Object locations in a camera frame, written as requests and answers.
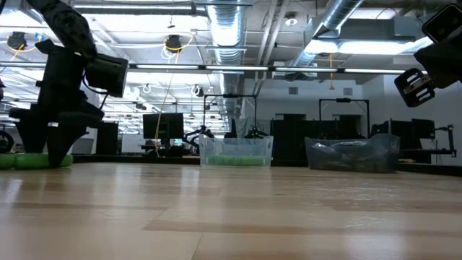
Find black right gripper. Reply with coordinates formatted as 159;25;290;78
393;34;462;108

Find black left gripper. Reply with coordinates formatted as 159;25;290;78
8;40;105;170

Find white background box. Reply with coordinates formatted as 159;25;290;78
70;136;97;155

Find black background monitors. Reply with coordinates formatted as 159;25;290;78
370;118;437;151

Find black background cabinet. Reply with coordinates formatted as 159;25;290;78
95;121;120;156

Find crumpled clear plastic bag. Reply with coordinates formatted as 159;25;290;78
304;133;401;174

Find yellow hanging pendant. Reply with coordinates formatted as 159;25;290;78
327;53;336;91

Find long ceiling light strip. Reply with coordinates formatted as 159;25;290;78
0;61;462;76

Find black computer monitor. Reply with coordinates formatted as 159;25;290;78
142;112;185;140

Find clear plastic bin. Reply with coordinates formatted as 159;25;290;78
198;134;274;168

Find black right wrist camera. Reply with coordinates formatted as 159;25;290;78
421;2;462;45

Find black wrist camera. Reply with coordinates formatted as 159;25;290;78
84;53;130;99
421;2;462;45

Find black background rig frame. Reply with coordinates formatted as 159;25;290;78
318;97;370;138
202;94;258;138

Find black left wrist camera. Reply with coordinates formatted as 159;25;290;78
84;53;130;99

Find black ceiling cord reel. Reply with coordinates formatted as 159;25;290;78
165;33;183;54
6;30;29;51

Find silver ceiling duct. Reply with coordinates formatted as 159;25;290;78
206;0;247;118
288;0;365;69

